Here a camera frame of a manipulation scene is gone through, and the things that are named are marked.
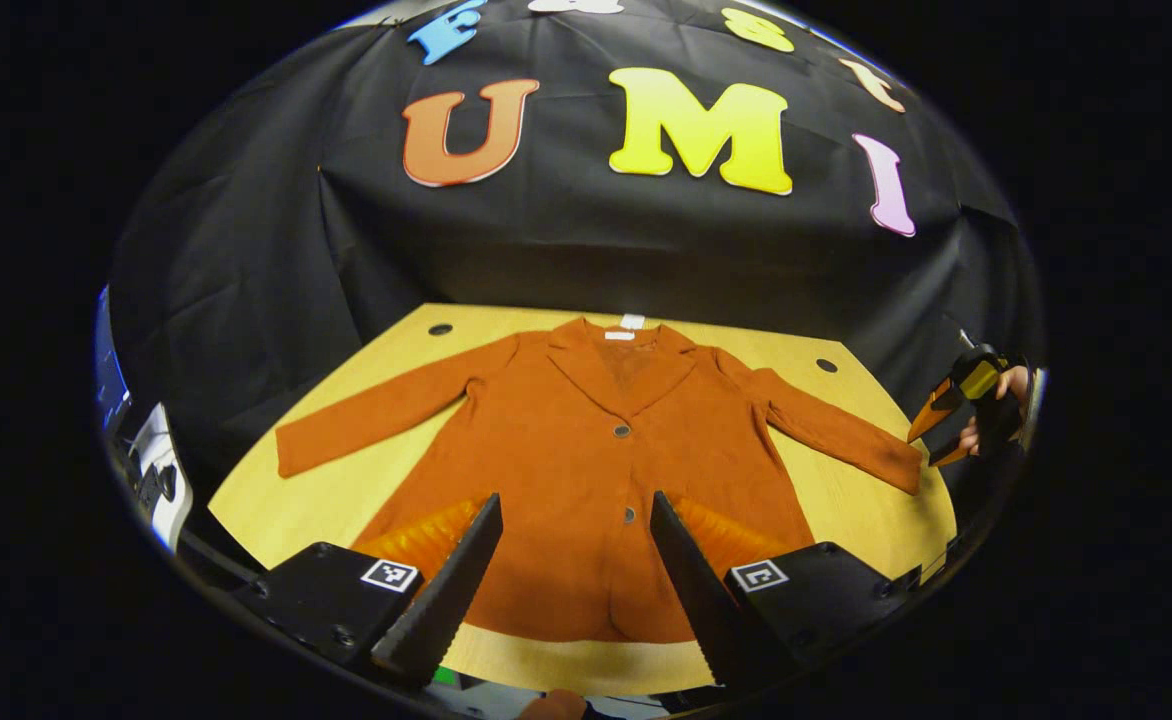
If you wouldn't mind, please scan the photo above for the black backdrop cloth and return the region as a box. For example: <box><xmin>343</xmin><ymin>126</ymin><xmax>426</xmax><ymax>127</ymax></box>
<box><xmin>106</xmin><ymin>0</ymin><xmax>1047</xmax><ymax>501</ymax></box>

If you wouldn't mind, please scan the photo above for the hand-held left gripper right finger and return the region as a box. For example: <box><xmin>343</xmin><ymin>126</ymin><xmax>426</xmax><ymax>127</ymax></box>
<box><xmin>649</xmin><ymin>490</ymin><xmax>922</xmax><ymax>691</ymax></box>

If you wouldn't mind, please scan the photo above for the white side desk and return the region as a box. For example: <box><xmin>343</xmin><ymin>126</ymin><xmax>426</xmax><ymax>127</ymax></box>
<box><xmin>129</xmin><ymin>402</ymin><xmax>195</xmax><ymax>553</ymax></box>

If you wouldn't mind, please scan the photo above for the computer monitor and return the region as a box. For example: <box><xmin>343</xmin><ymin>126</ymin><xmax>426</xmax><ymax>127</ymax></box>
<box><xmin>96</xmin><ymin>288</ymin><xmax>133</xmax><ymax>433</ymax></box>

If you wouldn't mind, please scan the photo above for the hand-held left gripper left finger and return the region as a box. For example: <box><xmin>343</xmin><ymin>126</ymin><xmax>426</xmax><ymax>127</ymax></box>
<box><xmin>231</xmin><ymin>491</ymin><xmax>504</xmax><ymax>691</ymax></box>

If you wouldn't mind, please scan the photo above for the orange button jacket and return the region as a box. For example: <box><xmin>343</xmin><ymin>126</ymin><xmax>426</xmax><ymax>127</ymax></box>
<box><xmin>276</xmin><ymin>318</ymin><xmax>924</xmax><ymax>644</ymax></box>

